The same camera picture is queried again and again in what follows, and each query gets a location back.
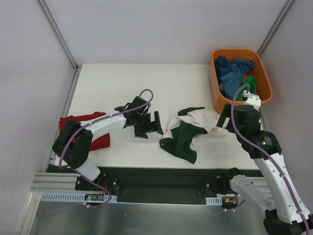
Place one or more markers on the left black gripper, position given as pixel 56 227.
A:
pixel 145 124

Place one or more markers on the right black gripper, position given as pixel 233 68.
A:
pixel 230 115

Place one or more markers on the white and green t shirt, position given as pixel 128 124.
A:
pixel 184 132

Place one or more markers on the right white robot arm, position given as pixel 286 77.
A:
pixel 285 212

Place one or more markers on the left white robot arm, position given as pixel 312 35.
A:
pixel 73 144

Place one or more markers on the orange plastic bin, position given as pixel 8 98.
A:
pixel 263 87

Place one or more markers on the light blue t shirt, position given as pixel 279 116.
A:
pixel 231 82

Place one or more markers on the bright green t shirt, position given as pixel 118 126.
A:
pixel 250 79

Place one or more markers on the folded red t shirt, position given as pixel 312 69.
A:
pixel 99 143

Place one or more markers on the dark blue t shirt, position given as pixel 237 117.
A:
pixel 222 66

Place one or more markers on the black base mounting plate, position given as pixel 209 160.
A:
pixel 163 185

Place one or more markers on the right white cable duct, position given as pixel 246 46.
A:
pixel 214 201

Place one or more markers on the white cable duct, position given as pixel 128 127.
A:
pixel 76 197
pixel 214 201

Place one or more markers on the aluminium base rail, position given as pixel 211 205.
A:
pixel 68 182

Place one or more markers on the left white cable duct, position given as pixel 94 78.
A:
pixel 76 197

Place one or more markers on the left aluminium frame post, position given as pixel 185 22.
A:
pixel 56 31

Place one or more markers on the aluminium frame post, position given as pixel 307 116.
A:
pixel 275 26
pixel 56 31

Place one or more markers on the right aluminium frame post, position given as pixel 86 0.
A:
pixel 275 26

